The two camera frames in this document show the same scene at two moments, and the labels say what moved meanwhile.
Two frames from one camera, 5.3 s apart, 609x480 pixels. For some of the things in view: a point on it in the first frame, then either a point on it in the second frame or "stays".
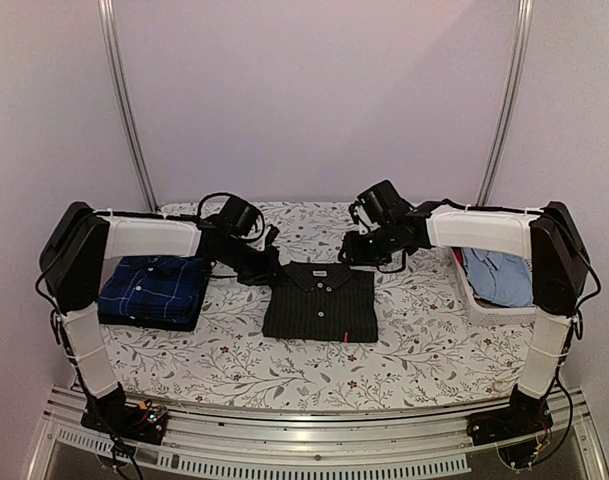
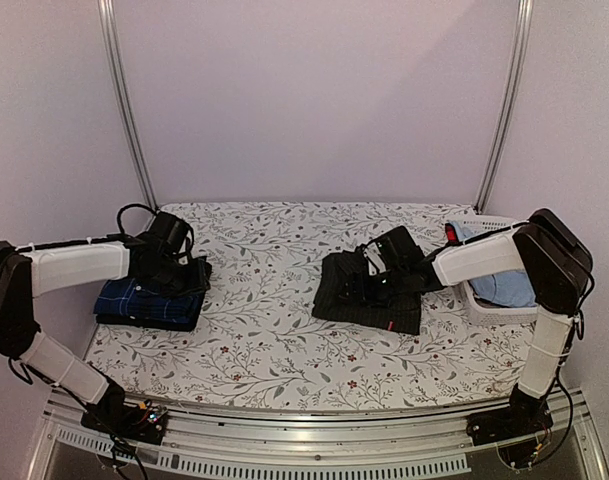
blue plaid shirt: (155, 287) stays
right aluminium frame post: (510, 103) stays
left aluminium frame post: (108, 34) stays
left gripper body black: (252, 270) to (179, 283)
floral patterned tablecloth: (429, 352) stays
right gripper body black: (377, 251) to (382, 292)
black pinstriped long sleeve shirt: (322, 301) to (347, 293)
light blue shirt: (500, 277) stays
